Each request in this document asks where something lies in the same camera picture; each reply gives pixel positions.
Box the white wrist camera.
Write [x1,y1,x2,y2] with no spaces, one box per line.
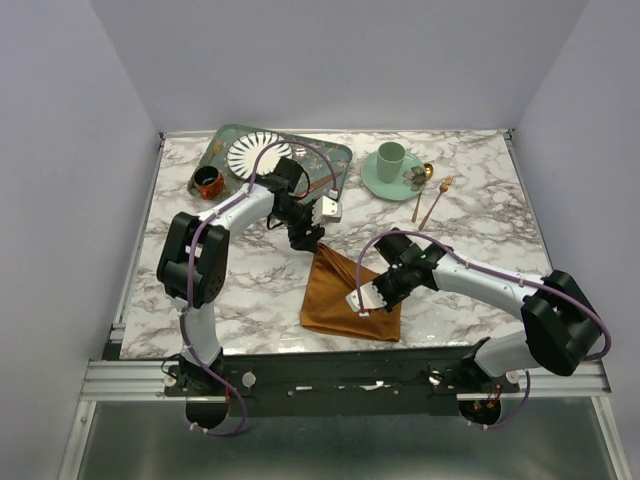
[312,196,343,225]
[345,282,386,318]

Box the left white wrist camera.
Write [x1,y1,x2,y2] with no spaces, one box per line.
[312,196,343,225]

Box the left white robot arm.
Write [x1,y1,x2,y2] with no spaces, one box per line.
[157,158,325,395]

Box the aluminium frame rail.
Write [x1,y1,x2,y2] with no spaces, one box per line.
[80,360,611,401]

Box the mint green cup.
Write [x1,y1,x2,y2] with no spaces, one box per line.
[376,141,406,183]

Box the copper table knife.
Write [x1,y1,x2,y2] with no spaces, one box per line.
[297,175,333,196]

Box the orange-brown cloth napkin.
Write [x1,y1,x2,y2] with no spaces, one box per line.
[300,244,401,342]

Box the copper fork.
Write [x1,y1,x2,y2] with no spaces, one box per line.
[418,175,454,231]

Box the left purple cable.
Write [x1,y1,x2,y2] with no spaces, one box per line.
[179,140,339,437]

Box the copper black mug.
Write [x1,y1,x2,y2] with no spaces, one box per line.
[189,165,225,200]

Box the gold spoon with flower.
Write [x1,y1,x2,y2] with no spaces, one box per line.
[403,163,434,223]

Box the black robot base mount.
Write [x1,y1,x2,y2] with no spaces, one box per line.
[164,346,519,418]

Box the mint green saucer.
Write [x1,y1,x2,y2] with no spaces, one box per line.
[360,149,427,202]

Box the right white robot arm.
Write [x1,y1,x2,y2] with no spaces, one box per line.
[354,229,611,392]

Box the white black striped plate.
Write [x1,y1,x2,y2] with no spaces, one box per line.
[226,131,292,180]

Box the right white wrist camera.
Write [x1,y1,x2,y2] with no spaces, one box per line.
[345,282,386,318]

